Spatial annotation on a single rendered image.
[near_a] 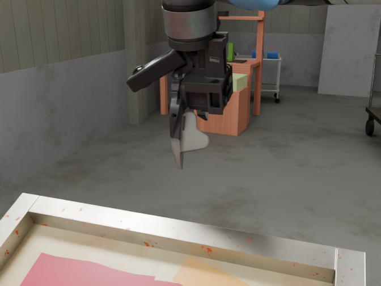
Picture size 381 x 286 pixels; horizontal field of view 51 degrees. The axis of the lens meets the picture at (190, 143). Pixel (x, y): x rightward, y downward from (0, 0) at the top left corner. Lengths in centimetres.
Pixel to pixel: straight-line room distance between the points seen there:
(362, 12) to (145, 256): 822
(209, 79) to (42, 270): 40
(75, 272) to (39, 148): 398
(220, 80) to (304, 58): 859
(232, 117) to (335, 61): 359
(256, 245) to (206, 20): 33
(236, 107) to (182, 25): 490
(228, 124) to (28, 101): 259
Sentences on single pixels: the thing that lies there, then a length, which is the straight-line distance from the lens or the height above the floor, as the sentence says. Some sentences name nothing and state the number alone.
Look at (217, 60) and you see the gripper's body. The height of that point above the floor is 165.
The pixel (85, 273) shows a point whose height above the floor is 132.
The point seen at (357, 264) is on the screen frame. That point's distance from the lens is 62.
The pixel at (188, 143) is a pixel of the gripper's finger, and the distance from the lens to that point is 63.
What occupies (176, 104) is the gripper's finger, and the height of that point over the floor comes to 158.
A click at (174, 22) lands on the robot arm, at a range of 57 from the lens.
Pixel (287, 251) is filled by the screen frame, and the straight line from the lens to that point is 61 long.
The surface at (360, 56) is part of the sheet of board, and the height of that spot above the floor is 75.
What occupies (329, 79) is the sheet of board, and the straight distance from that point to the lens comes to 855.
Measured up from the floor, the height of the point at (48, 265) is 132.
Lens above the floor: 172
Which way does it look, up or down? 19 degrees down
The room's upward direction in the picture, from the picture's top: straight up
